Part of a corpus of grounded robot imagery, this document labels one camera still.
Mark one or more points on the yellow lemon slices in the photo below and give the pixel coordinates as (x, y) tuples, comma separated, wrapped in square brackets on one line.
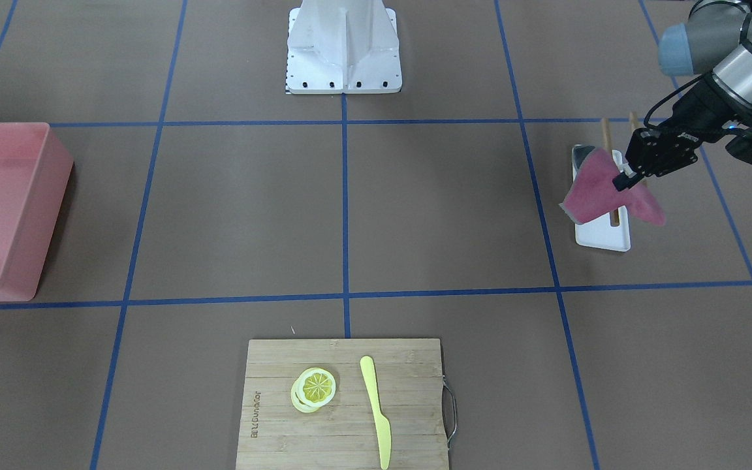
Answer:
[(312, 390)]

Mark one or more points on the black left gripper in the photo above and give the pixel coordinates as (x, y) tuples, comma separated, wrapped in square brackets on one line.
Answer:
[(699, 109)]

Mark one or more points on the red wiping cloth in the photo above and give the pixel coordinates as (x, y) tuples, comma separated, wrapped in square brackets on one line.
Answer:
[(592, 193)]

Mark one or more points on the white pillar with base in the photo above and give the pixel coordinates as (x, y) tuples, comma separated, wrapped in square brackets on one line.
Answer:
[(347, 47)]

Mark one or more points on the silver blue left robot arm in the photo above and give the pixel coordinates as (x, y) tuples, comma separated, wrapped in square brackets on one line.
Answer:
[(714, 48)]

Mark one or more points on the wooden cutting board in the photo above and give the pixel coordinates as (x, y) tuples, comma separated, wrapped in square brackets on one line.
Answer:
[(274, 434)]

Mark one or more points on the yellow plastic knife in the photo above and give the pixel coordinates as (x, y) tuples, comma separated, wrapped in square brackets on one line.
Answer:
[(381, 423)]

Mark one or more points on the pink plastic bin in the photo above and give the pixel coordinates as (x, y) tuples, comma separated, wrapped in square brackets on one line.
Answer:
[(34, 173)]

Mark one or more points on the white rectangular tray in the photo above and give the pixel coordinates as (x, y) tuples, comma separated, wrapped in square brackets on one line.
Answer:
[(611, 231)]

